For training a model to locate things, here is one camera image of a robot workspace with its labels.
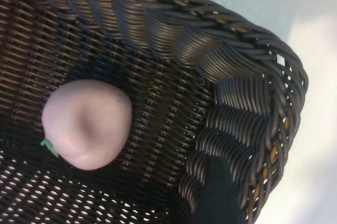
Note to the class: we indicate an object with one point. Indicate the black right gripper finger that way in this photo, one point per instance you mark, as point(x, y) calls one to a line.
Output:
point(221, 203)

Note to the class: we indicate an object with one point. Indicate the pink peach with green leaf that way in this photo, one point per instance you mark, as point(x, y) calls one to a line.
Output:
point(87, 124)

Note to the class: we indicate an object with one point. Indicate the dark brown wicker basket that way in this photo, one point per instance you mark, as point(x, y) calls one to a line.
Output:
point(184, 37)

